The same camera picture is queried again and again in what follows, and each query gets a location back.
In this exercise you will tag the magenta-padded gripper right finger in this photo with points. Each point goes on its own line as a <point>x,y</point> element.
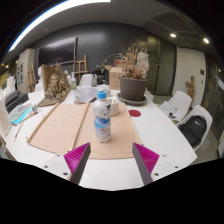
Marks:
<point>148,160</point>

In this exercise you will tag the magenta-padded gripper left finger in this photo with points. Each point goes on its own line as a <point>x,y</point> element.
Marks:
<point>74,159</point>

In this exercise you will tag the blue-capped clear water bottle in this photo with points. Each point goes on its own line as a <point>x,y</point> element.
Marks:
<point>102,123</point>

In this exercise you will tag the flat round red coaster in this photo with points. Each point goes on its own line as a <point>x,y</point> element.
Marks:
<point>134,113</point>

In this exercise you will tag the black backpack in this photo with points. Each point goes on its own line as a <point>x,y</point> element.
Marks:
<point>192,130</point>

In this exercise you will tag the stack of papers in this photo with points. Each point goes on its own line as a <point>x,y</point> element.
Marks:
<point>170,110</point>

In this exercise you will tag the crumpled grey paper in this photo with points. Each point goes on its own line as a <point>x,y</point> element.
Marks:
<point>85,94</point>

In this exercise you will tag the white shell chair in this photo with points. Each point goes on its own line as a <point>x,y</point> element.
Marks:
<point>206,113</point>
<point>181,100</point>

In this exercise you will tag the teal printed booklet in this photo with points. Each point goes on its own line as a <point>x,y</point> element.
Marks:
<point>21,113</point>

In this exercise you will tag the grey pot with dried plant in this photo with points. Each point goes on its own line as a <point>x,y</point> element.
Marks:
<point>132,88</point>

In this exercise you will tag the clear spray bottle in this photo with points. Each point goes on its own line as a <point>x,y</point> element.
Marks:
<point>73,82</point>

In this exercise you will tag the wooden figure sculpture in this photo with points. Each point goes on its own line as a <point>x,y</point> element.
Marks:
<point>190,86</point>

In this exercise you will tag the brown cardboard box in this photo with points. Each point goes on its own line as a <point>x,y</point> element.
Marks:
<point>115,78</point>

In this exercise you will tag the wooden easel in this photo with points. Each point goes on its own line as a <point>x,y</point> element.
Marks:
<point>80,68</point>

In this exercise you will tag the ceiling spot lights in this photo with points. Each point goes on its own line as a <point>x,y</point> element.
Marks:
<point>173,35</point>

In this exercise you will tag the long ceiling light strip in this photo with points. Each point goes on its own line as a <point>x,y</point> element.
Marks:
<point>50,13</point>

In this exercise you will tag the black wall screen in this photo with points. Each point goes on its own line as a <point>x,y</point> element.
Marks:
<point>56,51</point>

